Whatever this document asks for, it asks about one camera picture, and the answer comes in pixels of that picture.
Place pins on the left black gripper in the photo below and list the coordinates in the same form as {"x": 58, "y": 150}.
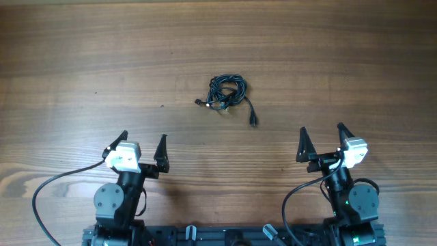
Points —
{"x": 151, "y": 171}

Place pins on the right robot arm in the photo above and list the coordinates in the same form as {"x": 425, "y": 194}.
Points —
{"x": 354, "y": 201}

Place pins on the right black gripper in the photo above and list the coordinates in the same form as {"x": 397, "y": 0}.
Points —
{"x": 321, "y": 160}

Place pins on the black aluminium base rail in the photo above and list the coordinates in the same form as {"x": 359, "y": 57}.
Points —
{"x": 307, "y": 234}

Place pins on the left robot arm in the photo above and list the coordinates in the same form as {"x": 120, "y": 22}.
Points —
{"x": 116, "y": 203}

